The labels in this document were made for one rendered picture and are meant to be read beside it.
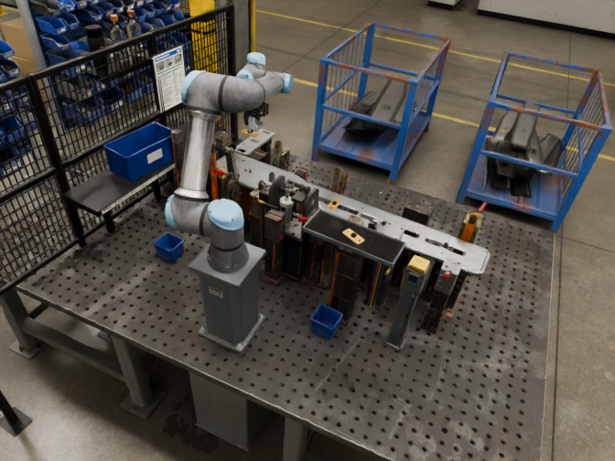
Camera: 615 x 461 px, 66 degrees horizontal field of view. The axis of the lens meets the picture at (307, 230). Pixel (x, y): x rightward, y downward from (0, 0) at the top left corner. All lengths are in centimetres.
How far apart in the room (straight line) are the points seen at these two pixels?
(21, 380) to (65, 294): 81
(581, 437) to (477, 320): 102
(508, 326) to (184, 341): 140
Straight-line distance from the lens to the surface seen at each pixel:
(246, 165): 242
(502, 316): 232
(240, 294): 174
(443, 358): 207
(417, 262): 172
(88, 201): 223
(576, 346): 341
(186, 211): 162
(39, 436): 279
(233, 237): 160
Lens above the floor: 230
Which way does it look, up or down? 40 degrees down
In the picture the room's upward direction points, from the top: 5 degrees clockwise
